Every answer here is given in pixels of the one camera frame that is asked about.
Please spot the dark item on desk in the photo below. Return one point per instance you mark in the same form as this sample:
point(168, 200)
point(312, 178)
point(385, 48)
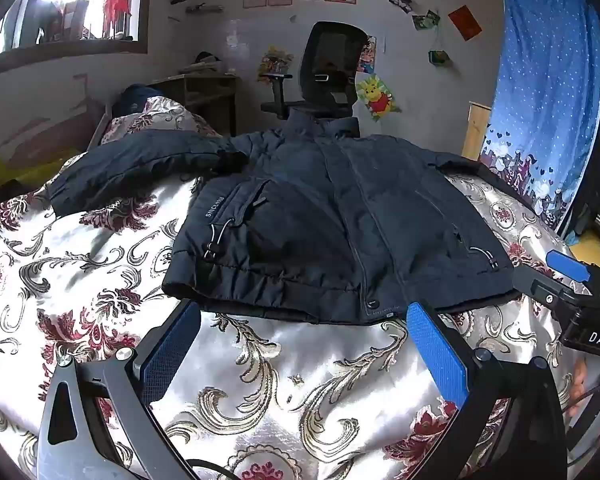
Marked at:
point(207, 56)

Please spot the blue pillow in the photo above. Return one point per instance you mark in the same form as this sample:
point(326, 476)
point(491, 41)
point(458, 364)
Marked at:
point(135, 100)

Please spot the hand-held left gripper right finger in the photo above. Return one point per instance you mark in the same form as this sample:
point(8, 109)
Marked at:
point(437, 355)

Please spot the green hanging pouch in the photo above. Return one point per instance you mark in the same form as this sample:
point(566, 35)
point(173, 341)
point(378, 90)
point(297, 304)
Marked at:
point(439, 57)

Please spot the small wall shelf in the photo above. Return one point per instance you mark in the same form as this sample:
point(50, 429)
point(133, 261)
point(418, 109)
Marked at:
point(205, 8)

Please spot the stack of papers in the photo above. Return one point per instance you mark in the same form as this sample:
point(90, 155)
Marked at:
point(200, 67)

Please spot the person's right hand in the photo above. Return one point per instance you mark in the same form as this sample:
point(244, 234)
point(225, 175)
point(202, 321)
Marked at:
point(580, 385)

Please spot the wood-framed window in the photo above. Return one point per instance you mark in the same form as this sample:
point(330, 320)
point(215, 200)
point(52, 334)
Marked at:
point(55, 0)

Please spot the green wall photo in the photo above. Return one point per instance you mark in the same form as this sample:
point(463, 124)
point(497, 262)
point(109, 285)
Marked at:
point(426, 20)

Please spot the yellow cloth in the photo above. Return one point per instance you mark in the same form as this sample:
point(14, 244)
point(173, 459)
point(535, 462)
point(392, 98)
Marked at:
point(0, 175)

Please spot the white bed headboard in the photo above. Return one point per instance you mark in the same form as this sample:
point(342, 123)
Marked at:
point(100, 127)

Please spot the red paper envelope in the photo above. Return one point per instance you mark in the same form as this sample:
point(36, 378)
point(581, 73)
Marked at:
point(465, 22)

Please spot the cartoon figure wall poster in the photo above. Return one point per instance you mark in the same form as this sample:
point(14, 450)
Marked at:
point(370, 55)

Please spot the yellow bear cartoon poster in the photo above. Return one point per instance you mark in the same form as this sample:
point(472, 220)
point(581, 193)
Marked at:
point(377, 97)

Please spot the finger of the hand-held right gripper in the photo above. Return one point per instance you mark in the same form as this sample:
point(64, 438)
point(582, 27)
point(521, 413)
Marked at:
point(542, 287)
point(567, 264)

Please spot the floral satin bed quilt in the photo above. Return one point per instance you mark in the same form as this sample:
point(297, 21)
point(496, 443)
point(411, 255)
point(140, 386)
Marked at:
point(280, 385)

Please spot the wooden shelf desk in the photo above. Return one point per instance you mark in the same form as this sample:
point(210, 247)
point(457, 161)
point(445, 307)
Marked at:
point(200, 82)

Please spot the dark navy padded jacket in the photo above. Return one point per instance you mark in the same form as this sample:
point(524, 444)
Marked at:
point(305, 210)

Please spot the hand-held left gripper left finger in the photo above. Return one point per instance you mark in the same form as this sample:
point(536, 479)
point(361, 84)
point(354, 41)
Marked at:
point(172, 355)

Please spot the black mesh office chair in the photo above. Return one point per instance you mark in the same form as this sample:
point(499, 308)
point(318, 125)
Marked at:
point(330, 50)

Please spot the light wooden board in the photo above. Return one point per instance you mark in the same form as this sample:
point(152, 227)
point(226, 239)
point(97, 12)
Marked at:
point(476, 130)

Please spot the blue dotted curtain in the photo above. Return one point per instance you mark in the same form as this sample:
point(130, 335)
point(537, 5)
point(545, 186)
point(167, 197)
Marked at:
point(545, 85)

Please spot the black and white wall photos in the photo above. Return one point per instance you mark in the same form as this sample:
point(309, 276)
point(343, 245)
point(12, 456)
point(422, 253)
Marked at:
point(400, 1)

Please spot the colourful cartoon poster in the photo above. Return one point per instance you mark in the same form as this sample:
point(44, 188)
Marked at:
point(275, 62)

